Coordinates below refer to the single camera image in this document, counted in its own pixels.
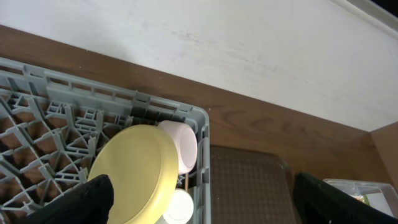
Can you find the green orange snack wrapper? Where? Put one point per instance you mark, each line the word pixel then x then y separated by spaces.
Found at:
pixel 362 198

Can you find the cream white cup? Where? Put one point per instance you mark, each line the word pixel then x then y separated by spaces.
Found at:
pixel 180 209

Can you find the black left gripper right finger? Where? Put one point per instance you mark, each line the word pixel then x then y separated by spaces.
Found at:
pixel 320 203

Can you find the white bowl with food residue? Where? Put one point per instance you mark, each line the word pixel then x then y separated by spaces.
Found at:
pixel 185 142

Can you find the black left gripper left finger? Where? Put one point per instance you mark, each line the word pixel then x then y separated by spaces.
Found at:
pixel 89 203

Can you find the dark brown serving tray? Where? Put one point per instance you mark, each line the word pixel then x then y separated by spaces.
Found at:
pixel 250 187

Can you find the wooden chopstick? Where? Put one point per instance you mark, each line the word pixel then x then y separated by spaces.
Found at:
pixel 186 182

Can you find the clear plastic waste bin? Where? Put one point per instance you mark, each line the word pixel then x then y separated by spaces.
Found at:
pixel 382 196

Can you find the yellow-green plate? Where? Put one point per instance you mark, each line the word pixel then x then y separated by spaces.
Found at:
pixel 142 164

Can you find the grey plastic dishwasher rack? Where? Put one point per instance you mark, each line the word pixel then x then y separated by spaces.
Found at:
pixel 54 124

